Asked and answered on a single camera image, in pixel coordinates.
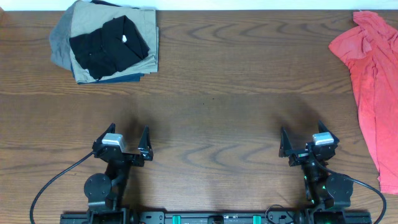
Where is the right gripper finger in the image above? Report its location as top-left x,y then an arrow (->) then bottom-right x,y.
279,127 -> 293,157
318,120 -> 339,144

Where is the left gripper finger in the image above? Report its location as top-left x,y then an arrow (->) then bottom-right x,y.
95,123 -> 116,146
138,126 -> 154,161

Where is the red t-shirt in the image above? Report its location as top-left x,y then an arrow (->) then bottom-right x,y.
329,11 -> 397,194

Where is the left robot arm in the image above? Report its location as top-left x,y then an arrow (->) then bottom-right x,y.
84,123 -> 154,224

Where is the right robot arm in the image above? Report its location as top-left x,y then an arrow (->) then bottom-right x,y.
279,121 -> 353,224

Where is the navy folded garment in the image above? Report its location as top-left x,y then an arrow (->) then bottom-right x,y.
69,66 -> 144,84

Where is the black folded garment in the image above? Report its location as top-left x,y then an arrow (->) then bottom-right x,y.
69,16 -> 149,80

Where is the grey folded garment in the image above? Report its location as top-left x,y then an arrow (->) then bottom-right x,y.
49,1 -> 77,71

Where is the beige folded garment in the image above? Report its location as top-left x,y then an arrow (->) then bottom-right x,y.
70,1 -> 159,81

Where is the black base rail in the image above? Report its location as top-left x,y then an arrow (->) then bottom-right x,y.
60,209 -> 372,224

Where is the left black cable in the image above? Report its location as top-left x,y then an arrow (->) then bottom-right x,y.
29,151 -> 96,224

